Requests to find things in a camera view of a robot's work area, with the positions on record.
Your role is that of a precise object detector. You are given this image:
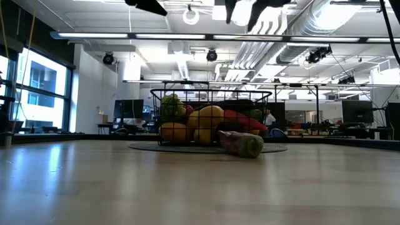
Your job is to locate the black computer monitor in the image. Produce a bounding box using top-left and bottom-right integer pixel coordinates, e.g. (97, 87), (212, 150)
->
(386, 102), (400, 141)
(341, 99), (374, 124)
(113, 99), (145, 124)

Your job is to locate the dark purple round fruit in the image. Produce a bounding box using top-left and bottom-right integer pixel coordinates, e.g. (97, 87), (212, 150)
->
(218, 121), (244, 133)

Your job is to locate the black ceiling track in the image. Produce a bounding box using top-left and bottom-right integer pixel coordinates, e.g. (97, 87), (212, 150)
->
(330, 0), (386, 13)

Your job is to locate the silver ventilation duct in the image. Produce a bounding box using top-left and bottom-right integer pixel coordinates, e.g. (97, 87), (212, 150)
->
(274, 0), (354, 65)

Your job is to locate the green grape bunch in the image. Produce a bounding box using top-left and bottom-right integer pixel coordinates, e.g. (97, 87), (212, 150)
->
(161, 93), (188, 121)

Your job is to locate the black ceiling spotlight cluster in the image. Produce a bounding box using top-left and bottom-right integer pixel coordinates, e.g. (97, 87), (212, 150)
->
(305, 46), (333, 64)
(337, 74), (356, 85)

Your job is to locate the blue office chair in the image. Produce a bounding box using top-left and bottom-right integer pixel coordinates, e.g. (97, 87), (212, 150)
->
(269, 127), (286, 138)

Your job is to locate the black hanging camera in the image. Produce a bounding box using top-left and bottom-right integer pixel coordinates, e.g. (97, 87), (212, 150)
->
(102, 51), (115, 66)
(206, 48), (218, 63)

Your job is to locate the yellow lemon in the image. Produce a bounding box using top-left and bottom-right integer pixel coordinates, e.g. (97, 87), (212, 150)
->
(187, 111), (201, 129)
(198, 105), (225, 129)

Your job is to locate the yellow hanging cable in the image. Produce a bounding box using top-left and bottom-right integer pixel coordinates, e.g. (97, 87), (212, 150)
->
(0, 0), (10, 60)
(11, 0), (39, 129)

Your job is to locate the white ceiling ring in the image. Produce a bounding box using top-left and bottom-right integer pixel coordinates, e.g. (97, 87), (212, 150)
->
(182, 8), (201, 26)

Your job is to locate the black wire basket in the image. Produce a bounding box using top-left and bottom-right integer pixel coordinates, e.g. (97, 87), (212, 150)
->
(149, 89), (273, 147)

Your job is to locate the large office window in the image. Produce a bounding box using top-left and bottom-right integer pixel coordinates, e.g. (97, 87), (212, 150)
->
(0, 46), (76, 132)

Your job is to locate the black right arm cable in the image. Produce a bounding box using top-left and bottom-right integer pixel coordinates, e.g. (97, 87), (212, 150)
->
(379, 0), (400, 66)

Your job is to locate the long black light bar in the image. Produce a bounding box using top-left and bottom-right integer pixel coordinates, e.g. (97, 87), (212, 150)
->
(49, 30), (400, 44)

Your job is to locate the large orange fruit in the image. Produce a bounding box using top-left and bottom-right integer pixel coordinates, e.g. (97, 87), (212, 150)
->
(161, 122), (193, 145)

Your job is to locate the yellow orange mango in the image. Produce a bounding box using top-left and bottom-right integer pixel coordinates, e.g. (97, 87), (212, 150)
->
(192, 127), (216, 146)

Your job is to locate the person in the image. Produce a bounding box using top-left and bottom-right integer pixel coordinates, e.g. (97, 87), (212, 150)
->
(264, 108), (277, 126)

